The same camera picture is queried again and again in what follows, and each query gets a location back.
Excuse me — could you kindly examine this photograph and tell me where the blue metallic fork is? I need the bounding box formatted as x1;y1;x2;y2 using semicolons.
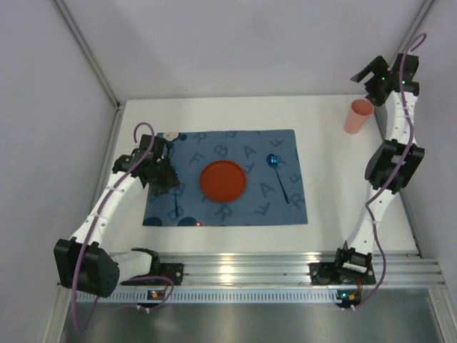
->
173;187;179;219

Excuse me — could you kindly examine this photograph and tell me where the pink plastic cup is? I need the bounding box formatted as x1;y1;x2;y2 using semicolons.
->
343;99;374;134

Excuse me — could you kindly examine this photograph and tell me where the red plastic plate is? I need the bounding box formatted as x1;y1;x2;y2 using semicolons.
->
199;160;247;203

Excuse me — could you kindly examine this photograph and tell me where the blue metallic spoon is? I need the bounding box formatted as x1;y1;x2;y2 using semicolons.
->
266;153;291;204

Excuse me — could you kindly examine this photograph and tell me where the blue lettered placemat cloth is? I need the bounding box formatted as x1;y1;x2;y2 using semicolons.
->
143;129;308;227

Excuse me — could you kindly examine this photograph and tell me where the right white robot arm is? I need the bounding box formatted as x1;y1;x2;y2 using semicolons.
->
335;54;425;278

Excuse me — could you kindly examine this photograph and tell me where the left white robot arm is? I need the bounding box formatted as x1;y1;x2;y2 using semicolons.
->
54;134;179;297

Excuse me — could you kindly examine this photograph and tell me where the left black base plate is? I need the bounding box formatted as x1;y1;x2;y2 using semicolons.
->
121;263;184;286

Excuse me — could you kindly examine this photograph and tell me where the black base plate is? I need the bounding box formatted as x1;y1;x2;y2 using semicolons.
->
308;262;376;286
121;263;184;286

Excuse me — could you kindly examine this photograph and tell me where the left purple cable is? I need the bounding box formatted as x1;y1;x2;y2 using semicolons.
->
69;122;176;335

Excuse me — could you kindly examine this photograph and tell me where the white slotted cable duct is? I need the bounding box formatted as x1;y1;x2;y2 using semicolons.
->
74;288;361;304

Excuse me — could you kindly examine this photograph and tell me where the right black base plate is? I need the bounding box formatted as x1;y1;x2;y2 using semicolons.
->
308;262;376;286

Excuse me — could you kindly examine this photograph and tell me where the aluminium mounting rail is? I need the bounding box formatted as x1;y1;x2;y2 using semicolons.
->
160;252;446;288

